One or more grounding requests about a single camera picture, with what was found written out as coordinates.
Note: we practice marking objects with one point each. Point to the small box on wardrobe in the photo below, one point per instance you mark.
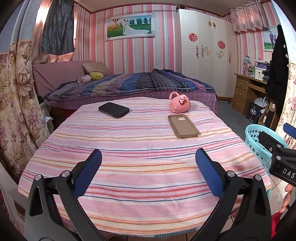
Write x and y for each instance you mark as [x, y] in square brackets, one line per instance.
[181, 7]

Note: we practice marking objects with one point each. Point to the yellow-green plush toy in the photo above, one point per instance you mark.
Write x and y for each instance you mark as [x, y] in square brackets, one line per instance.
[96, 76]

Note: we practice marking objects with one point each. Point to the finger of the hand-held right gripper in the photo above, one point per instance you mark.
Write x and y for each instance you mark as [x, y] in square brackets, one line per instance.
[290, 129]
[269, 140]

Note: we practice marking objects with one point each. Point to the brown phone case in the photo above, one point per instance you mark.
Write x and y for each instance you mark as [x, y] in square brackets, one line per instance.
[183, 126]

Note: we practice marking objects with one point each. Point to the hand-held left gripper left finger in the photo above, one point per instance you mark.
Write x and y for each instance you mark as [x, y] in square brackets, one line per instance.
[89, 171]

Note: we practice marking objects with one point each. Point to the beige floral curtain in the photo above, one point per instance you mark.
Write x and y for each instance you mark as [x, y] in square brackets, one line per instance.
[16, 104]

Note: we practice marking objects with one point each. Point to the wooden desk with drawers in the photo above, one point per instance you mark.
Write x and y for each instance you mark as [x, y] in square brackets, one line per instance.
[240, 92]

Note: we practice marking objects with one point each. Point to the pink plush toy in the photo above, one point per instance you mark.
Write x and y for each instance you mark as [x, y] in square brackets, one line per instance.
[83, 79]

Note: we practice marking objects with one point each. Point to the black printed box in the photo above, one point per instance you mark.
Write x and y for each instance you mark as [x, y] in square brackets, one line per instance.
[254, 113]

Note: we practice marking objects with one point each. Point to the framed wedding photo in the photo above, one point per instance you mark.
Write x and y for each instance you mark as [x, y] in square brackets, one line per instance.
[129, 26]

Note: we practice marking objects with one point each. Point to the white wardrobe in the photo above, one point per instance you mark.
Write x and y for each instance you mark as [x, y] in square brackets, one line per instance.
[205, 67]

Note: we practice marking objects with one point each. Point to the desk lamp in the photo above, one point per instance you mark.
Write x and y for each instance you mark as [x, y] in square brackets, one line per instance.
[246, 60]

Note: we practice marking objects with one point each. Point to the white helmet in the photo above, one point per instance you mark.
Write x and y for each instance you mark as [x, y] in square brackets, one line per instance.
[260, 102]

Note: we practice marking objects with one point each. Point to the beige pillow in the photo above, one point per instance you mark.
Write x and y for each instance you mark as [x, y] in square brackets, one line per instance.
[94, 67]

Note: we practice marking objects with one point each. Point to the black smartphone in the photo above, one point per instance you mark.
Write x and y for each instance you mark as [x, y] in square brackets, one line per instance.
[113, 110]

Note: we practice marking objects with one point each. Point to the light blue plastic basket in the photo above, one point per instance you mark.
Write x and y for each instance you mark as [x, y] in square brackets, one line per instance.
[254, 139]

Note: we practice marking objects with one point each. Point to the dark grey curtain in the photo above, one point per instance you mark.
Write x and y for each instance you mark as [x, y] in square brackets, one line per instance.
[57, 27]

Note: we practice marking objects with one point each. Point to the small framed couple photo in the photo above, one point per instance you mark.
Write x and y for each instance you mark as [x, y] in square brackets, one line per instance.
[269, 39]

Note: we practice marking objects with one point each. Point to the black coat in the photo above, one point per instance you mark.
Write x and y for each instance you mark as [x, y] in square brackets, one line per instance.
[277, 74]

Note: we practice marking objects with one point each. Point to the shiny pink curtain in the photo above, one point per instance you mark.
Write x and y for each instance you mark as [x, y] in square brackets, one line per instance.
[79, 34]

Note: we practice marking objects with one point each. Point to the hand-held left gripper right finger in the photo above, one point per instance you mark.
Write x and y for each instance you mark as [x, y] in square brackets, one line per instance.
[209, 171]

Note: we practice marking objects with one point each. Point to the mauve covered headboard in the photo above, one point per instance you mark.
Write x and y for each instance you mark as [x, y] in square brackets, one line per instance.
[55, 74]

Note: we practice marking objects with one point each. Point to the pink floral valance curtain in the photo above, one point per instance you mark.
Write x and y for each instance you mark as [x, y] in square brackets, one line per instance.
[249, 18]

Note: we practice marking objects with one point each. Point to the person's right hand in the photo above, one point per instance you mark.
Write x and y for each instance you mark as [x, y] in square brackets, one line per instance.
[286, 199]

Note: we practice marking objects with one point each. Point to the pink cartoon mug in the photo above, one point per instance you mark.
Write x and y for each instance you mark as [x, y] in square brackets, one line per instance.
[180, 103]

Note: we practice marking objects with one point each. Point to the pink striped tablecloth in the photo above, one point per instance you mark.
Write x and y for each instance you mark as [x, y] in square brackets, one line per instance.
[143, 180]

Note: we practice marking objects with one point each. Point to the white storage box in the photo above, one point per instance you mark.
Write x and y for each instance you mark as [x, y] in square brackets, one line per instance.
[259, 73]

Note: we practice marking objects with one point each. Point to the bed with striped blanket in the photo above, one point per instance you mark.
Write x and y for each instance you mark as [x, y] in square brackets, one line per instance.
[138, 83]

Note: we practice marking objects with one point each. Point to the purple box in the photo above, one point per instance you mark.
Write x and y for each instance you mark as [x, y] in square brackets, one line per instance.
[261, 64]

